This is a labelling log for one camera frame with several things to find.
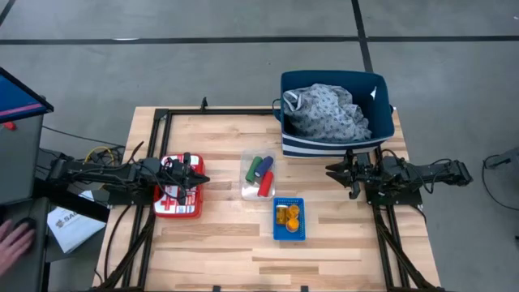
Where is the black computer mouse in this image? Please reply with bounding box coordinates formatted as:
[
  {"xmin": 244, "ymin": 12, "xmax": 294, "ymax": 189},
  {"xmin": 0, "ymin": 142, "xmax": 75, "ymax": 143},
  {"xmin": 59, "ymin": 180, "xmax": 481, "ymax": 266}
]
[{"xmin": 14, "ymin": 217, "xmax": 37, "ymax": 233}]

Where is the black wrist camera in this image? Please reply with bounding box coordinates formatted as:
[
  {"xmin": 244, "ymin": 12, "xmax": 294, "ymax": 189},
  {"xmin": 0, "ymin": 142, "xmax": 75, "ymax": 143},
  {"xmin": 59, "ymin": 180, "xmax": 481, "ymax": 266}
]
[
  {"xmin": 355, "ymin": 153, "xmax": 372, "ymax": 172},
  {"xmin": 167, "ymin": 157, "xmax": 186, "ymax": 174}
]

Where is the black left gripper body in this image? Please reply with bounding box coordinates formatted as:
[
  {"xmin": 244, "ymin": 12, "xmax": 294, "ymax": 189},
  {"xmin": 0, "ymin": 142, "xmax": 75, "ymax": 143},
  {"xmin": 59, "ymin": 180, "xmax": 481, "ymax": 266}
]
[{"xmin": 161, "ymin": 152, "xmax": 195, "ymax": 206}]

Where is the blue slotted plastic basket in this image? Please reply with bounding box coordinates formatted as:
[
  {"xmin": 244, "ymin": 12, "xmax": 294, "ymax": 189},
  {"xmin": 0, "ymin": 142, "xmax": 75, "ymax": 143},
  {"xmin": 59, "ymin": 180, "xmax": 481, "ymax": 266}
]
[{"xmin": 272, "ymin": 196, "xmax": 307, "ymax": 243}]

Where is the red bandage roll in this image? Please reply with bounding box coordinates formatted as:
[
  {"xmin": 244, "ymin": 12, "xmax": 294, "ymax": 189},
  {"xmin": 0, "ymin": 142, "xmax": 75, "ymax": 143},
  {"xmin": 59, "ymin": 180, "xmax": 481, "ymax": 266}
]
[{"xmin": 257, "ymin": 170, "xmax": 275, "ymax": 199}]

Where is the grey equipment cabinet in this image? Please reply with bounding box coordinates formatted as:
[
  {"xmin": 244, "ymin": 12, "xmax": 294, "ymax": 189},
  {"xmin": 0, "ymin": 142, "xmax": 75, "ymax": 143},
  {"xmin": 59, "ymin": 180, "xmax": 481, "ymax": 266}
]
[{"xmin": 0, "ymin": 113, "xmax": 46, "ymax": 206}]

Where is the blue bandage roll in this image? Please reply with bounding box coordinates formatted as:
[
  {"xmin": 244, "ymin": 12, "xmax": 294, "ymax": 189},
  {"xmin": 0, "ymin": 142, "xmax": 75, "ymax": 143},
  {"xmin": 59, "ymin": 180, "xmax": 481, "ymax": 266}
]
[{"xmin": 254, "ymin": 155, "xmax": 275, "ymax": 178}]

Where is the black floor cable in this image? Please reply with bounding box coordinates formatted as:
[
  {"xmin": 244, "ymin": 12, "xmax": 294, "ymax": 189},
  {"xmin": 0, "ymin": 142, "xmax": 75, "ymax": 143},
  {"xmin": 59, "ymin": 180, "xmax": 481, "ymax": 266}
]
[{"xmin": 481, "ymin": 153, "xmax": 519, "ymax": 212}]

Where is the grey desk surface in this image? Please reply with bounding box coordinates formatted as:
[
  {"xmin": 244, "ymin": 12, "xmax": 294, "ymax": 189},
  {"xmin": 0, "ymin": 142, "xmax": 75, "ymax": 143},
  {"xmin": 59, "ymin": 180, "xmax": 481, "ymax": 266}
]
[{"xmin": 0, "ymin": 196, "xmax": 52, "ymax": 292}]

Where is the white printed paper booklet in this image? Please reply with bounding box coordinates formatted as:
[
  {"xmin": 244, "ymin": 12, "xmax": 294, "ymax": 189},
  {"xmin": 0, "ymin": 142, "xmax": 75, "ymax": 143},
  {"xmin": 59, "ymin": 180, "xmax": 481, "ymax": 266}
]
[{"xmin": 46, "ymin": 205, "xmax": 107, "ymax": 255}]

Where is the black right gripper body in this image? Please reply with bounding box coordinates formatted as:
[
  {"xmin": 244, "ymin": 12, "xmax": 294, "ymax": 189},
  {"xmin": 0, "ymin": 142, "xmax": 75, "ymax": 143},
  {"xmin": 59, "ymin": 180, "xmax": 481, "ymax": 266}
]
[{"xmin": 344, "ymin": 149, "xmax": 380, "ymax": 200}]

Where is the green bandage roll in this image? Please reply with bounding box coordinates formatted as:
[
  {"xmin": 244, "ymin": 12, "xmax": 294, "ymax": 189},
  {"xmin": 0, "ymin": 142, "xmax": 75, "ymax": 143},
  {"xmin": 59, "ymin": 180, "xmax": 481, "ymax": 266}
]
[{"xmin": 244, "ymin": 156, "xmax": 264, "ymax": 183}]

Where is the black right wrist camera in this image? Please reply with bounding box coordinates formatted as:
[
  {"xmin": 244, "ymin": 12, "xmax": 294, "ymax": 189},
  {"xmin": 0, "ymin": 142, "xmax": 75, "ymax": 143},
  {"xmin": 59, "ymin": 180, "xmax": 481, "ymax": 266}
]
[{"xmin": 355, "ymin": 153, "xmax": 372, "ymax": 172}]

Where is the monitor with blue screen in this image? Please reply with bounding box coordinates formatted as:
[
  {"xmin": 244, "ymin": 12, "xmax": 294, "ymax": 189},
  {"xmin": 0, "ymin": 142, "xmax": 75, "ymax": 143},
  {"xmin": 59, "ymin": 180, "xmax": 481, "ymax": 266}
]
[{"xmin": 0, "ymin": 67, "xmax": 55, "ymax": 125}]

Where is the person's hand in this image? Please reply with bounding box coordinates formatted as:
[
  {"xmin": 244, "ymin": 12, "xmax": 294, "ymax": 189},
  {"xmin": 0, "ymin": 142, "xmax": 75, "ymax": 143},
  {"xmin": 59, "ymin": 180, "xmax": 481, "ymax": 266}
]
[{"xmin": 0, "ymin": 218, "xmax": 36, "ymax": 277}]

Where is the navy white striped fabric bin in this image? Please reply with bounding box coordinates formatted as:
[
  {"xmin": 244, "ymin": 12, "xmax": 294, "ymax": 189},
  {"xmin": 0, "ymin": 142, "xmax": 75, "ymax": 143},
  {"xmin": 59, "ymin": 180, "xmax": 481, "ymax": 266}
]
[{"xmin": 272, "ymin": 69, "xmax": 397, "ymax": 160}]

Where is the red first aid case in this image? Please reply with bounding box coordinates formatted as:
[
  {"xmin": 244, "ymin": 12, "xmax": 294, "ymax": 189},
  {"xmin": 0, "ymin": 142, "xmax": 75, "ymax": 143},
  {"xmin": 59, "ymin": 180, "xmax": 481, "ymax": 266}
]
[{"xmin": 152, "ymin": 152, "xmax": 205, "ymax": 219}]

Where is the clear bag of markers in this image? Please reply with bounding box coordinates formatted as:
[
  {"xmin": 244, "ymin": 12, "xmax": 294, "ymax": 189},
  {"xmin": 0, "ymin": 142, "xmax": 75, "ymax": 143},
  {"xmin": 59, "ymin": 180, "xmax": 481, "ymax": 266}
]
[{"xmin": 239, "ymin": 148, "xmax": 277, "ymax": 202}]

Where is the yellow cable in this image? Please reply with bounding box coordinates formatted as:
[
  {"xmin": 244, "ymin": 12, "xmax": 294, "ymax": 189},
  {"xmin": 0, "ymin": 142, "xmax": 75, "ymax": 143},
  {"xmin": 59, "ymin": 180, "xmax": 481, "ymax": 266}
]
[{"xmin": 83, "ymin": 144, "xmax": 118, "ymax": 165}]

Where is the black aluminium table frame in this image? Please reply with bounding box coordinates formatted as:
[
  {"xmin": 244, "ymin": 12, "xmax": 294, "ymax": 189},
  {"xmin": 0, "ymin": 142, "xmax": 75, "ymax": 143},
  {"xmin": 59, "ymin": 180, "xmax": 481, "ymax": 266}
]
[{"xmin": 95, "ymin": 97, "xmax": 445, "ymax": 292}]

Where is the grey striped patterned cloth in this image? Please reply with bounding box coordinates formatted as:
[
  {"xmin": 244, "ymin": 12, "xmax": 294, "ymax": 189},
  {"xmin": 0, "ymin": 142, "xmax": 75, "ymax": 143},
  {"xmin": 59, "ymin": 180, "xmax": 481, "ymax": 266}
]
[{"xmin": 281, "ymin": 83, "xmax": 373, "ymax": 143}]

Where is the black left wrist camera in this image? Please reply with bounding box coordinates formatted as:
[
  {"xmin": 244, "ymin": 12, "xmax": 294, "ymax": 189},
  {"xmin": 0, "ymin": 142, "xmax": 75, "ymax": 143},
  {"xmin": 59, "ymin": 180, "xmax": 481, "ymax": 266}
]
[{"xmin": 167, "ymin": 157, "xmax": 186, "ymax": 174}]

